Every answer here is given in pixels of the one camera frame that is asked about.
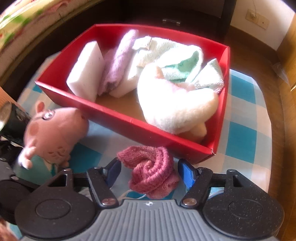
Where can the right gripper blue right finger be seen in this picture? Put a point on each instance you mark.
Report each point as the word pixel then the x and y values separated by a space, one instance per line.
pixel 197 183

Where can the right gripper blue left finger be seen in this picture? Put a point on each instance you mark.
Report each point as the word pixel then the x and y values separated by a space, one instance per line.
pixel 100 180

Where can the pink knitted cloth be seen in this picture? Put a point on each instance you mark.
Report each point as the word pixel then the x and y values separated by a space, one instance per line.
pixel 153 172

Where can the pink pig plush toy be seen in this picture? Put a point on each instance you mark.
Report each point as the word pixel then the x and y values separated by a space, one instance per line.
pixel 49 138

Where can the cream plush toy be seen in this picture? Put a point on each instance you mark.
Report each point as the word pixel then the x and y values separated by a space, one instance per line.
pixel 172 108

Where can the mint green knitted cloth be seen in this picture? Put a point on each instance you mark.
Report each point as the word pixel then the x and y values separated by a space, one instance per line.
pixel 179 62

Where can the white sponge block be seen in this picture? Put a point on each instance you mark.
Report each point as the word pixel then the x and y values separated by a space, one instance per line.
pixel 85 76

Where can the light blue face mask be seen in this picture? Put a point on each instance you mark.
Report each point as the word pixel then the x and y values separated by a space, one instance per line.
pixel 125 196

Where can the purple fluffy cloth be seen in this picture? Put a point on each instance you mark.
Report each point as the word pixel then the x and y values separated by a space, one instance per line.
pixel 116 61

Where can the blue white checkered tablecloth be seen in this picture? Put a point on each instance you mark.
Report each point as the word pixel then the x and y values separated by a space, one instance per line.
pixel 245 142

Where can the dark drink can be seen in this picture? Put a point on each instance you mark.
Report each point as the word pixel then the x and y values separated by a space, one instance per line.
pixel 13 123

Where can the red cardboard box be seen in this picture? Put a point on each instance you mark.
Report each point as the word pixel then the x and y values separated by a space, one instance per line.
pixel 53 83

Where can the wooden wardrobe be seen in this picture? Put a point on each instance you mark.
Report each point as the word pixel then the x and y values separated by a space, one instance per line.
pixel 286 195

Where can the clear plastic wrapper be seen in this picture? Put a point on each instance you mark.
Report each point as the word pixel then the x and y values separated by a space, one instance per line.
pixel 280 72

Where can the dark wooden nightstand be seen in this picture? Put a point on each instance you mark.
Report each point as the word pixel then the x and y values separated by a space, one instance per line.
pixel 209 19

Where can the wall power outlet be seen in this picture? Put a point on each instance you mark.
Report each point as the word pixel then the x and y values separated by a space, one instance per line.
pixel 257 19

